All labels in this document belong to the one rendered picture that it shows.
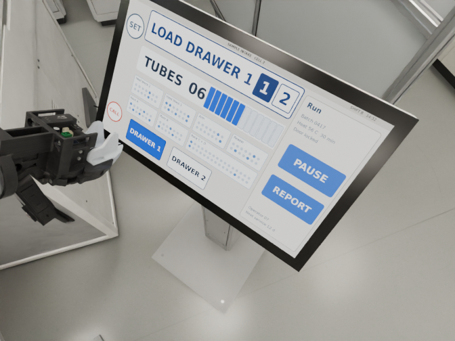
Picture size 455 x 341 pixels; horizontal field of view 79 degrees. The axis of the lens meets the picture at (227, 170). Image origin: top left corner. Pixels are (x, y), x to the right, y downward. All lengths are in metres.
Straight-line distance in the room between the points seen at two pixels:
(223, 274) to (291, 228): 0.98
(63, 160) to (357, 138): 0.40
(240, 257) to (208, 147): 1.02
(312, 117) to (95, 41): 2.20
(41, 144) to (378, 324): 1.57
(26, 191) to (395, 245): 1.67
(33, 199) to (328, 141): 0.42
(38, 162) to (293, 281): 1.32
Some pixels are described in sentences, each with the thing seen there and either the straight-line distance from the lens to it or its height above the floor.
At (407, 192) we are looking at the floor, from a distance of 1.96.
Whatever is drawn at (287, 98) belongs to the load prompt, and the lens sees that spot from 0.45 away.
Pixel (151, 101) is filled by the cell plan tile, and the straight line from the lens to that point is 0.56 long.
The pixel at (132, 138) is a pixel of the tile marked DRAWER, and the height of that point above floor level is 0.99.
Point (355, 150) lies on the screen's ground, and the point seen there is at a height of 1.14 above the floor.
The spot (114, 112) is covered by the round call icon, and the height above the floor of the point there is 1.01.
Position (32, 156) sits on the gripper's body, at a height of 1.17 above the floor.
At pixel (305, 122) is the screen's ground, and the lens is 0.44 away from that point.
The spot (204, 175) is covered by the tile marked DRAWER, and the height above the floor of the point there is 1.01.
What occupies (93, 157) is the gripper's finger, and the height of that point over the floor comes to 1.10.
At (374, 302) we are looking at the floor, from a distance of 1.68.
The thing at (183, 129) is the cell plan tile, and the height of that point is 1.05.
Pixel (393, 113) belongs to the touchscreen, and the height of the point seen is 1.19.
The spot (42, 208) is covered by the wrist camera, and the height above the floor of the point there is 1.10.
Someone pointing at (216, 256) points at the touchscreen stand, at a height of 0.04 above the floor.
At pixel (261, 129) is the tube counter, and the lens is 0.46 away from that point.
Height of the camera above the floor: 1.48
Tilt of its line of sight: 64 degrees down
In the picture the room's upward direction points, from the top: 5 degrees clockwise
